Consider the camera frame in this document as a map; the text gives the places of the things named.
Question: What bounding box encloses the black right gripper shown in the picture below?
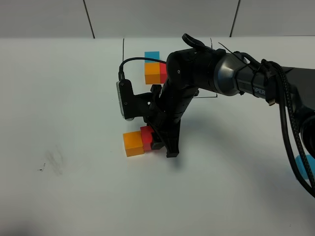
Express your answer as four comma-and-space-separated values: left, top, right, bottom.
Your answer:
145, 79, 198, 158

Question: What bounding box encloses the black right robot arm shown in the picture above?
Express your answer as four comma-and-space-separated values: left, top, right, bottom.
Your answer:
148, 49, 315, 157

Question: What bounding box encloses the orange template block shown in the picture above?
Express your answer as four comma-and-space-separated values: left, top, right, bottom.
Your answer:
144, 62, 160, 85

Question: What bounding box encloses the red template block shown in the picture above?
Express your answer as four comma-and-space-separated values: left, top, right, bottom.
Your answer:
159, 63, 167, 84

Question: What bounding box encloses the white template sheet black border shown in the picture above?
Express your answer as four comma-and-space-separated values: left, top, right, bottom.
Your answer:
121, 37, 218, 98

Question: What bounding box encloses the blue template block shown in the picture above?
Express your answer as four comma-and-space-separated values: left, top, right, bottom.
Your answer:
144, 51, 160, 63

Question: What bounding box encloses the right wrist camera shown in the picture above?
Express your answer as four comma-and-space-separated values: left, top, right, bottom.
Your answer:
116, 79, 154, 120

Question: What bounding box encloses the black right camera cable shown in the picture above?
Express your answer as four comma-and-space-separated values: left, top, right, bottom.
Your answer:
119, 33, 315, 199

